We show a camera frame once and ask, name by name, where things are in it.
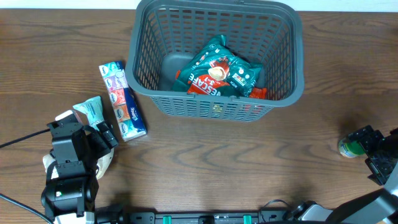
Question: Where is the teal wet wipes pack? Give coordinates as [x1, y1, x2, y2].
[73, 96, 104, 130]

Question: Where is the grey plastic basket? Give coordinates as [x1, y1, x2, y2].
[126, 0, 304, 121]

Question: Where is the Kleenex tissue multipack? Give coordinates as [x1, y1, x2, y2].
[99, 61, 147, 141]

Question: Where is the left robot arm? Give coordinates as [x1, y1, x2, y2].
[41, 121, 119, 223]

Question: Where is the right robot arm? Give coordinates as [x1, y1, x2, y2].
[285, 125, 397, 223]

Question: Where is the green lid jar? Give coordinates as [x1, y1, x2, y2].
[338, 138, 365, 158]

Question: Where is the green Nescafe coffee bag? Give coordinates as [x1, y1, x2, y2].
[172, 35, 262, 97]

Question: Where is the orange pasta packet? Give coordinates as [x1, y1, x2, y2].
[175, 70, 268, 100]

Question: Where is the beige plastic pouch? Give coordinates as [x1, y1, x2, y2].
[42, 148, 114, 179]

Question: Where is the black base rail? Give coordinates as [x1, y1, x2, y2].
[129, 209, 294, 224]

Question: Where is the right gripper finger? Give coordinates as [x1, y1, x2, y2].
[348, 125, 384, 154]
[365, 157, 387, 186]

